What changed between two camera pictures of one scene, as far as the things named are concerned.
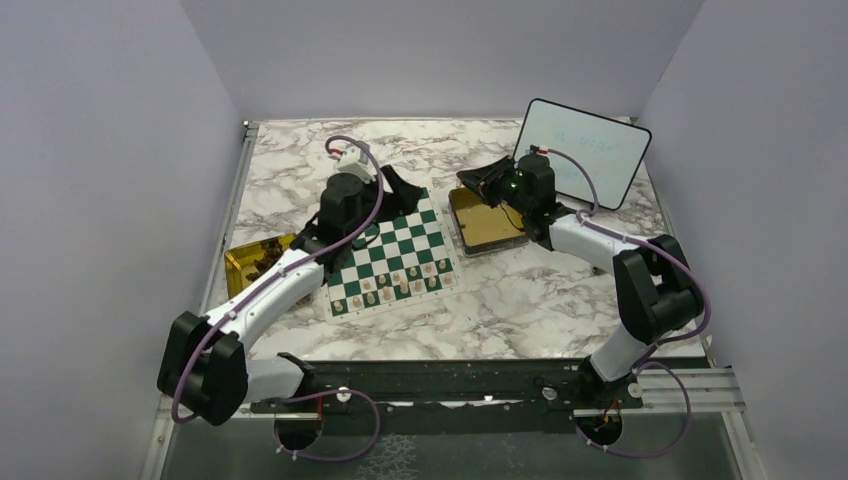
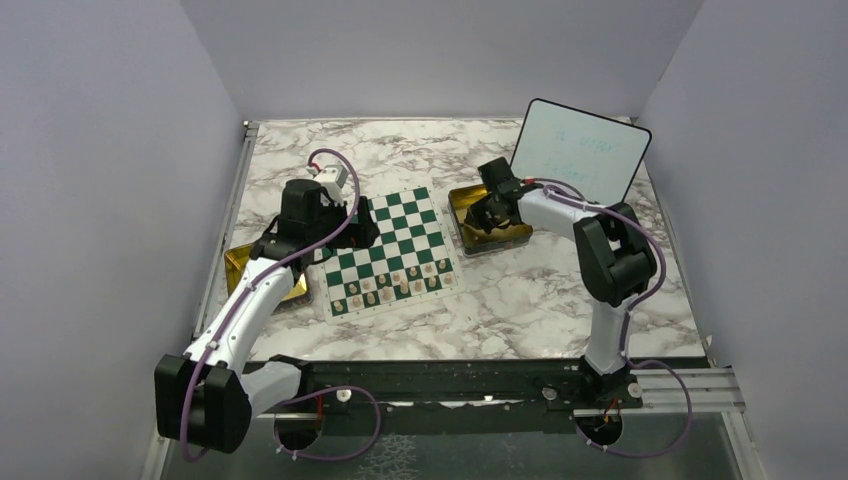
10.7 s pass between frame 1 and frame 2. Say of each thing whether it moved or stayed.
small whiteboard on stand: stayed
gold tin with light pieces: stayed
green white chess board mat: stayed
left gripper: moved
